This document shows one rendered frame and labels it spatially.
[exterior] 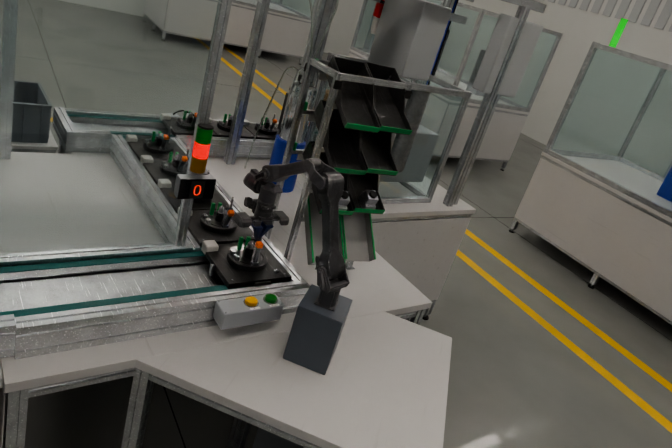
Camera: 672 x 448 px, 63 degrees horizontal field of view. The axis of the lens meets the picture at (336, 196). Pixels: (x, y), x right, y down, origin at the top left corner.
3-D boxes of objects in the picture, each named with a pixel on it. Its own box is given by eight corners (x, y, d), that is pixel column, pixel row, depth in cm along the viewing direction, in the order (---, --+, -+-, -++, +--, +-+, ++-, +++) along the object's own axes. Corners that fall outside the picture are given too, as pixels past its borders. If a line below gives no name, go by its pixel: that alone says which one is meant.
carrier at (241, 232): (258, 243, 208) (265, 214, 203) (198, 247, 194) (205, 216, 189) (232, 213, 225) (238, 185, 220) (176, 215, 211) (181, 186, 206)
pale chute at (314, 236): (339, 265, 202) (345, 262, 199) (307, 264, 196) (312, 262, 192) (332, 193, 211) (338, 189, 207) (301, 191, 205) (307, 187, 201)
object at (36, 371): (430, 308, 223) (432, 302, 222) (4, 393, 132) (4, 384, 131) (271, 164, 322) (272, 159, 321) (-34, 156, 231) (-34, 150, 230)
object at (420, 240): (430, 319, 373) (476, 209, 341) (294, 349, 305) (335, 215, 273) (372, 265, 420) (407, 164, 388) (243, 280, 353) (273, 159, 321)
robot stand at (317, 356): (324, 376, 164) (342, 323, 157) (282, 358, 166) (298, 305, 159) (335, 349, 177) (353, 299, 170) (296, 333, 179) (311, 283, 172)
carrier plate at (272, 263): (290, 281, 190) (292, 276, 189) (227, 289, 176) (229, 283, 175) (260, 245, 207) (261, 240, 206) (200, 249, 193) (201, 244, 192)
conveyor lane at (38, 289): (284, 301, 194) (291, 278, 190) (11, 344, 143) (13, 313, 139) (250, 258, 214) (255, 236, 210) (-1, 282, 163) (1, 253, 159)
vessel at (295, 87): (309, 144, 277) (329, 72, 263) (286, 143, 268) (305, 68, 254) (296, 134, 286) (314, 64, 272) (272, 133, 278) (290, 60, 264)
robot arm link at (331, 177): (345, 171, 159) (329, 170, 163) (328, 173, 154) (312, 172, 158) (346, 278, 163) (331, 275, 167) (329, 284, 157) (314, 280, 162)
